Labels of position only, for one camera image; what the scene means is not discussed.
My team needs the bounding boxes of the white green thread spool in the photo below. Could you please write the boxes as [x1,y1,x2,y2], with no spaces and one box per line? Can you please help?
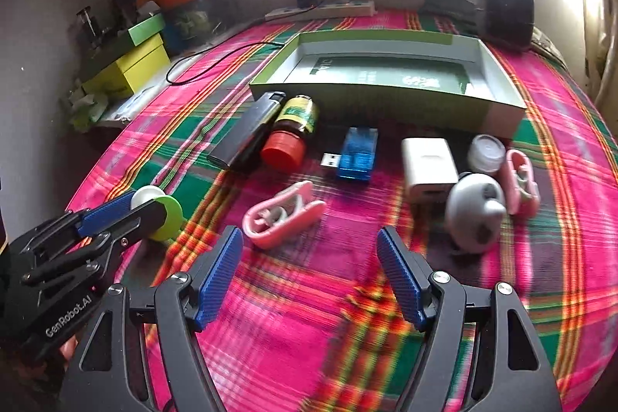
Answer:
[130,185,184,242]

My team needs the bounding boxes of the black battery charger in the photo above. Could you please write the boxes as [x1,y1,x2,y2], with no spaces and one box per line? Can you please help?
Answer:
[207,91,286,170]

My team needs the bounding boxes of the pink cable winder clip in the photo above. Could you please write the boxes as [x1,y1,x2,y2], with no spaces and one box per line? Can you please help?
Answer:
[242,181,327,250]

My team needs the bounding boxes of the red cap medicine bottle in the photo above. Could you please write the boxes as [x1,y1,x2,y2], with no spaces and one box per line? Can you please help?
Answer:
[261,95,318,173]

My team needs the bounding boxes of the grey panda face ball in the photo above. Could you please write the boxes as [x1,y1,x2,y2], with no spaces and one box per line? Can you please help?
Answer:
[445,173,507,254]

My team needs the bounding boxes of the white power adapter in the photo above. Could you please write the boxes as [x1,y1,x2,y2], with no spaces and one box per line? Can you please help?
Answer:
[401,137,459,204]

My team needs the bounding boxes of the small white round jar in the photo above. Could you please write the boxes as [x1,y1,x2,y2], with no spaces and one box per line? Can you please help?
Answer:
[467,134,506,176]

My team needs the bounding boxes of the left hand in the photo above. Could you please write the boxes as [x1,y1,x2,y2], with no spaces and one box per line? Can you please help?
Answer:
[60,336,78,361]

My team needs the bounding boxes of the yellow box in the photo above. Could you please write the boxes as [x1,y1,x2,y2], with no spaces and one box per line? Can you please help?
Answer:
[82,34,170,102]

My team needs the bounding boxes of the green box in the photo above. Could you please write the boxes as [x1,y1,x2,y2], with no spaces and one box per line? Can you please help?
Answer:
[78,14,165,81]

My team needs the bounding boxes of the pink plaid tablecloth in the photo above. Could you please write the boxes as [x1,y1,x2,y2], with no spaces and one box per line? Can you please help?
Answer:
[69,23,617,411]

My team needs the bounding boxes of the blue usb device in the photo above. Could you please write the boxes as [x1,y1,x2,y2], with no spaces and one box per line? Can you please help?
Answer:
[321,127,378,182]

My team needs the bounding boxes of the green white cardboard tray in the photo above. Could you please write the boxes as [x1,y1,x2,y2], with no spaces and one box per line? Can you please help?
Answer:
[249,29,527,139]

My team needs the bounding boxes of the white power strip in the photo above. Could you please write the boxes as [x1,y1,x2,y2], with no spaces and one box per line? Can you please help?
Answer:
[265,1,376,22]

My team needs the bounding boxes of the grey black space heater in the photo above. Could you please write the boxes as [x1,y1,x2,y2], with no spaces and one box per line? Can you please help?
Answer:
[475,0,534,52]

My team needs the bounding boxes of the black cable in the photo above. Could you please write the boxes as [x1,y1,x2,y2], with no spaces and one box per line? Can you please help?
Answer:
[164,0,333,87]

